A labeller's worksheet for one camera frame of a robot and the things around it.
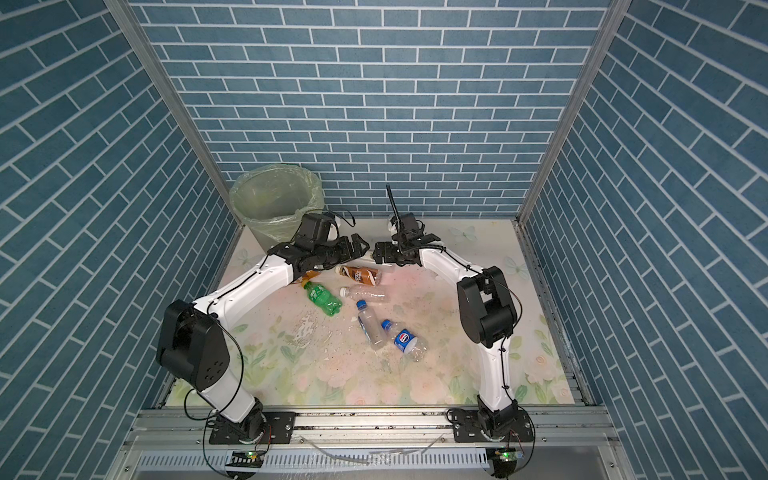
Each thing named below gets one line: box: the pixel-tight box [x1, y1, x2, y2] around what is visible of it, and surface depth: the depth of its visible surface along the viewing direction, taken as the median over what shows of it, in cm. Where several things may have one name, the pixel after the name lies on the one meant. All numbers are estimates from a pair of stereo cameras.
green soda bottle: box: [304, 281, 343, 317], surface depth 96 cm
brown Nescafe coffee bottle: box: [339, 265, 379, 286], surface depth 100 cm
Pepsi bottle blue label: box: [381, 319, 429, 363], surface depth 86 cm
